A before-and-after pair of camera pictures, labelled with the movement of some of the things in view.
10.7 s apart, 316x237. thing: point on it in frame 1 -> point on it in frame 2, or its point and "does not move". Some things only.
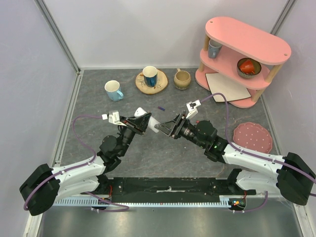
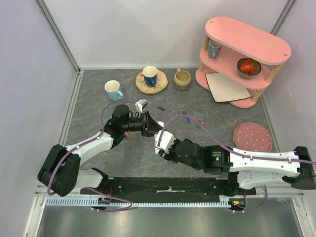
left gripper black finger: (141, 122) -> (153, 127)
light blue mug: (113, 91) does not move
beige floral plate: (161, 83) does not move
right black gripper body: (177, 126) -> (167, 153)
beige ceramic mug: (181, 79) does not move
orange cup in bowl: (247, 67) does not move
